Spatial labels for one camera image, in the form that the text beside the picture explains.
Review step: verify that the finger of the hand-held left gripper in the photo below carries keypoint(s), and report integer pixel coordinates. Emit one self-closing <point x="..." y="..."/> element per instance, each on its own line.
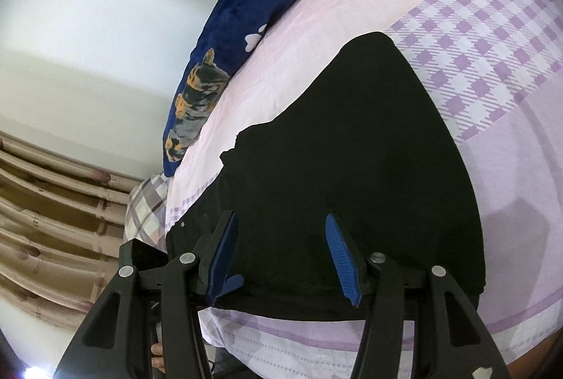
<point x="232" y="284"/>

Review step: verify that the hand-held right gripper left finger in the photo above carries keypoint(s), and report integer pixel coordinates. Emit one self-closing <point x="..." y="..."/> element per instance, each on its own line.
<point x="222" y="251"/>

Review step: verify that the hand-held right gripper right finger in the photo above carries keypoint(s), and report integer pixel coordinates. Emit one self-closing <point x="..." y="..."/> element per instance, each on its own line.
<point x="343" y="260"/>

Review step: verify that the black pants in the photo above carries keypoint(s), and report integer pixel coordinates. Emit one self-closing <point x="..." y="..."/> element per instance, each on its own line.
<point x="352" y="150"/>

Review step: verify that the person's left hand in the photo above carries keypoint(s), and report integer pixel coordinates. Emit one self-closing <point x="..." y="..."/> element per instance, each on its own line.
<point x="157" y="357"/>

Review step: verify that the plaid pillow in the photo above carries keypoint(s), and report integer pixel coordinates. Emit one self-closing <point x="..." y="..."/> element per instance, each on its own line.
<point x="147" y="207"/>

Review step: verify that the rattan headboard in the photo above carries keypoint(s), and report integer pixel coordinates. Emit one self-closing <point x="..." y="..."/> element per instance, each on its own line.
<point x="52" y="220"/>

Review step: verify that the pink purple checked bed sheet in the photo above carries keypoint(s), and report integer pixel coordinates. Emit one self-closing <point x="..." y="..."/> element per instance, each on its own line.
<point x="506" y="119"/>

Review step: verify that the navy orange patterned pillow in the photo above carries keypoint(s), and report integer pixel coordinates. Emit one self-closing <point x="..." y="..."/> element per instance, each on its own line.
<point x="228" y="36"/>

